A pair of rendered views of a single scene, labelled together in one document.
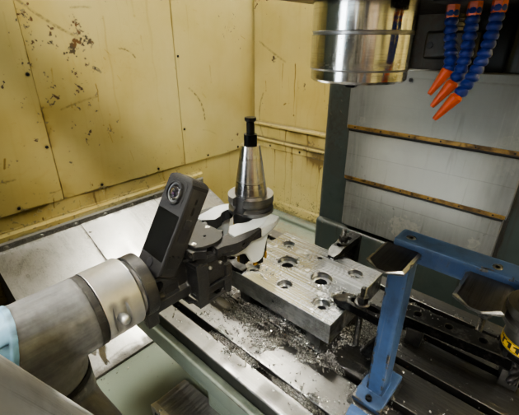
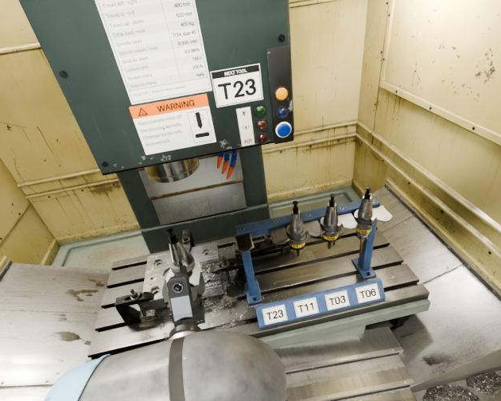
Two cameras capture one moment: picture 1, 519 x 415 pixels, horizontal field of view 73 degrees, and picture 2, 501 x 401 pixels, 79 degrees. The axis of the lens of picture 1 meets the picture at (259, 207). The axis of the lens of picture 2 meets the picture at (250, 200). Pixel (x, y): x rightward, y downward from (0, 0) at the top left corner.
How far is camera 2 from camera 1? 0.47 m
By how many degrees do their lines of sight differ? 41
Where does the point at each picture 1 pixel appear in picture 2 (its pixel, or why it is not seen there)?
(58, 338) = not seen: hidden behind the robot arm
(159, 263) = (191, 319)
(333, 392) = (241, 309)
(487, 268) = (273, 224)
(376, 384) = (254, 291)
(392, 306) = (247, 258)
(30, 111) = not seen: outside the picture
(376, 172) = (168, 187)
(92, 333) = not seen: hidden behind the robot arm
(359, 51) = (181, 164)
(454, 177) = (212, 171)
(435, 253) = (255, 230)
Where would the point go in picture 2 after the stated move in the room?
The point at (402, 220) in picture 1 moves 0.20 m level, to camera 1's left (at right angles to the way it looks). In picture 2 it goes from (196, 204) to (165, 227)
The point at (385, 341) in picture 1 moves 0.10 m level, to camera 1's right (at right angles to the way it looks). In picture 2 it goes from (250, 272) to (267, 255)
